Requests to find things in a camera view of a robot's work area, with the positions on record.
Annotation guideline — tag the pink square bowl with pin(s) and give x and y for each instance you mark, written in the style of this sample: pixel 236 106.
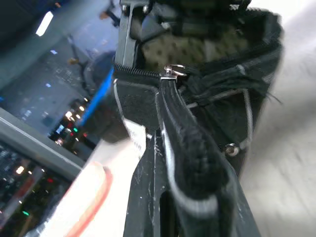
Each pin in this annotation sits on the pink square bowl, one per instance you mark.
pixel 86 200

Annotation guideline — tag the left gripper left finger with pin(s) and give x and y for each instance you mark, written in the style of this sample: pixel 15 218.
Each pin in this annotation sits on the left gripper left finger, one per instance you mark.
pixel 143 197

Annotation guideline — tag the black grid pencil pouch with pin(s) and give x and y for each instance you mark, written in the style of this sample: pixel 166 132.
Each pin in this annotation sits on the black grid pencil pouch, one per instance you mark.
pixel 138 98

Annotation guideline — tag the blue black padded box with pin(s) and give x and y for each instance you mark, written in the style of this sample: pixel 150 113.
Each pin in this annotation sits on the blue black padded box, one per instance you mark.
pixel 98 98

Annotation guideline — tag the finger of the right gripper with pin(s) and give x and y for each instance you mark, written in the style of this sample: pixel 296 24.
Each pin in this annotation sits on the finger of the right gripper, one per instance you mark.
pixel 127 37

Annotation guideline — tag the grey metal post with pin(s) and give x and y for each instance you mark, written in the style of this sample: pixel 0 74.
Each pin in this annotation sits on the grey metal post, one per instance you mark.
pixel 37 145

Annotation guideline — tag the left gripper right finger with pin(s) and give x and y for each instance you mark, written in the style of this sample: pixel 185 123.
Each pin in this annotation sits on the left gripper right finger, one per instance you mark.
pixel 234 222

